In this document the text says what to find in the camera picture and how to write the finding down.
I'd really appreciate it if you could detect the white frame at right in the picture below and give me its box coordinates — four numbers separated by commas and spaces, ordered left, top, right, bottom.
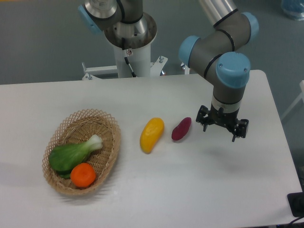
280, 80, 304, 123

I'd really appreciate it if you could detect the black cable on pedestal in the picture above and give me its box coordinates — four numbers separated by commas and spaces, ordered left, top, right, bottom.
122, 38, 138, 78

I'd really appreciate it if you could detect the yellow mango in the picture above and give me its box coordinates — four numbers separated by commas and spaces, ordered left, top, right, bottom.
140, 117, 164, 154

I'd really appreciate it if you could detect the purple sweet potato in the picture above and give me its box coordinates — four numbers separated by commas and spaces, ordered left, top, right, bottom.
171, 117, 192, 141

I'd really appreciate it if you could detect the green bok choy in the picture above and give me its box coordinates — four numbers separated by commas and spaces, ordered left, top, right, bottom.
48, 134, 103, 179

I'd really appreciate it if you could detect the blue bag top right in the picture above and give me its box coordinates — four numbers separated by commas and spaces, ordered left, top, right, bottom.
281, 0, 304, 21

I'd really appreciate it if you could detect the orange fruit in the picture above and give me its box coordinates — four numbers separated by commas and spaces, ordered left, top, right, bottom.
70, 163, 96, 188

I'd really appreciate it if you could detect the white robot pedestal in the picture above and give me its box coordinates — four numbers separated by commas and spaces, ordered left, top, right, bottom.
81, 14, 190, 80

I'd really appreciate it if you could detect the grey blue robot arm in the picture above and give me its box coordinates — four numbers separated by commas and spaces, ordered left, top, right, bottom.
78, 0, 259, 138

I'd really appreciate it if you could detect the black device at edge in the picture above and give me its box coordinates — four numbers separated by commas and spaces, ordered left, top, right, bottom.
287, 192, 304, 217

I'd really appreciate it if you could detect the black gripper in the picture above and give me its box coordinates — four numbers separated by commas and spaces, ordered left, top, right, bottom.
196, 105, 249, 142

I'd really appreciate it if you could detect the woven wicker basket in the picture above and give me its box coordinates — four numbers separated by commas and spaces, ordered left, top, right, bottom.
42, 109, 121, 195

